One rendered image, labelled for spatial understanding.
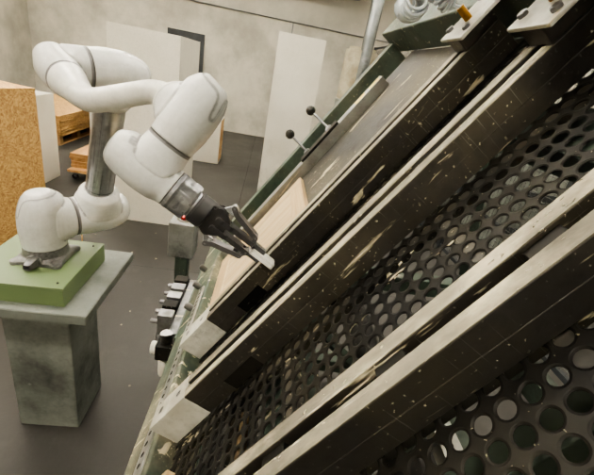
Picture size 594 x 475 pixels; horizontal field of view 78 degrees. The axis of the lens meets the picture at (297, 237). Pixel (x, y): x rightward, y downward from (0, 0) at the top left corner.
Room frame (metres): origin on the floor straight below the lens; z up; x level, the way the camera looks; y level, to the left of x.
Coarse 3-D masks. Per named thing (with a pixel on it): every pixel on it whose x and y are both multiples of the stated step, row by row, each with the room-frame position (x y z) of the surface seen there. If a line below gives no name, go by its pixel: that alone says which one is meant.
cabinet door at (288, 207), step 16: (288, 192) 1.35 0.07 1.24; (304, 192) 1.21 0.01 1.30; (272, 208) 1.35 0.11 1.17; (288, 208) 1.20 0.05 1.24; (256, 224) 1.36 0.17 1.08; (272, 224) 1.20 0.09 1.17; (288, 224) 1.06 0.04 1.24; (272, 240) 1.05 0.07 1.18; (224, 272) 1.19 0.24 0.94; (240, 272) 1.05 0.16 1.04; (224, 288) 1.05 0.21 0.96
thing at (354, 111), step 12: (384, 84) 1.46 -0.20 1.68; (360, 96) 1.49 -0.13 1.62; (372, 96) 1.46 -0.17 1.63; (360, 108) 1.45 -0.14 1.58; (348, 120) 1.45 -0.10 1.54; (336, 132) 1.44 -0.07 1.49; (324, 144) 1.44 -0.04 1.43; (312, 156) 1.43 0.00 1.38; (300, 168) 1.43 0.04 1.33; (288, 180) 1.42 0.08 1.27; (276, 192) 1.42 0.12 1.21; (264, 204) 1.43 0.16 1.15; (252, 216) 1.44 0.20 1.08; (240, 228) 1.43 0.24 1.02; (240, 240) 1.41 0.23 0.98
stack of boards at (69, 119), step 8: (56, 96) 6.84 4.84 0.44; (56, 104) 6.17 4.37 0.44; (64, 104) 6.31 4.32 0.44; (56, 112) 5.54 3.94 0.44; (64, 112) 5.65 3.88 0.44; (72, 112) 5.76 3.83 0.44; (80, 112) 5.99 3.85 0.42; (88, 112) 6.27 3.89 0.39; (56, 120) 5.35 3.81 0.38; (64, 120) 5.48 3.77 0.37; (72, 120) 5.74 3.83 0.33; (80, 120) 5.99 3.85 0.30; (88, 120) 6.24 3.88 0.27; (64, 128) 5.46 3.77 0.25; (72, 128) 5.68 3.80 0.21; (80, 128) 5.98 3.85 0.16; (88, 128) 6.44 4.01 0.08; (72, 136) 5.89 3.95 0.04; (80, 136) 6.04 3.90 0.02
